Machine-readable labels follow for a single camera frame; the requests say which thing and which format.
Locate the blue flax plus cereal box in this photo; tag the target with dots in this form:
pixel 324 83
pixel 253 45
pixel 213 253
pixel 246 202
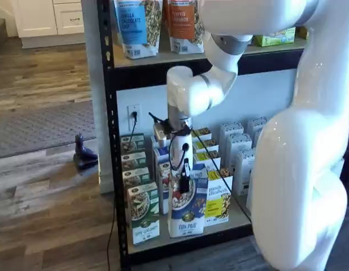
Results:
pixel 188 214

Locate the orange granola bag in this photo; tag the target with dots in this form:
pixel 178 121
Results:
pixel 185 31

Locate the white wall outlet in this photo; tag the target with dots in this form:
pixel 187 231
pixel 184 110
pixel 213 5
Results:
pixel 130 124

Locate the green white cereal box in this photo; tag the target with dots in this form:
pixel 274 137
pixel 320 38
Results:
pixel 133 159
pixel 135 176
pixel 143 217
pixel 129 145

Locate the dark blue floor object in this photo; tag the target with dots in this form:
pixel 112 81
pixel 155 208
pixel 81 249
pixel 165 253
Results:
pixel 84 158

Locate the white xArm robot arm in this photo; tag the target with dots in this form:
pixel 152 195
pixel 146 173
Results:
pixel 304 141

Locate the black metal shelf rack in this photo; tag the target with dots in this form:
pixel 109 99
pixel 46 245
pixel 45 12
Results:
pixel 140 76

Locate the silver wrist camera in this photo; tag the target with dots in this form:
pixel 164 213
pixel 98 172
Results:
pixel 160 138

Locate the blue granola bag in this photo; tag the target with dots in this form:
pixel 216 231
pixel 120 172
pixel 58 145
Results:
pixel 132 25

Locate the white kitchen cabinet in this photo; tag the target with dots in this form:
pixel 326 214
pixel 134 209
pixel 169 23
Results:
pixel 36 17

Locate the green Bobo's apple pie box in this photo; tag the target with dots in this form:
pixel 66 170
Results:
pixel 276 39

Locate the blue white cereal box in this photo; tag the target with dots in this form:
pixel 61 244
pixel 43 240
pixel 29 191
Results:
pixel 164 186

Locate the grey floor mat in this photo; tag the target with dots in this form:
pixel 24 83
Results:
pixel 44 130

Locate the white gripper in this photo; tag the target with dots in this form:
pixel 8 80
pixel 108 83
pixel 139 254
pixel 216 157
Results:
pixel 177 158

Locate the yellow topped white box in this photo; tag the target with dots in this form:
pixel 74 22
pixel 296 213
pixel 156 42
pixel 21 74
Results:
pixel 219 203
pixel 205 145
pixel 202 133
pixel 205 158

